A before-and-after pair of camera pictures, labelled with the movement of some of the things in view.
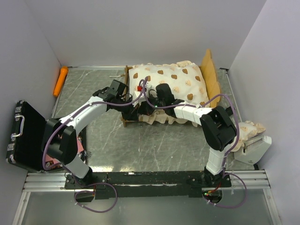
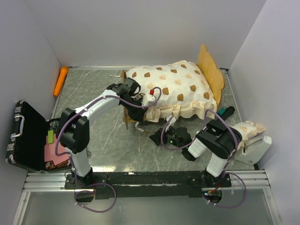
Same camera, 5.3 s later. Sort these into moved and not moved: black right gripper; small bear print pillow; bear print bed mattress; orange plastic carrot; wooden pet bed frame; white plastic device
Moved: wooden pet bed frame; black right gripper
Not moved: small bear print pillow; bear print bed mattress; white plastic device; orange plastic carrot
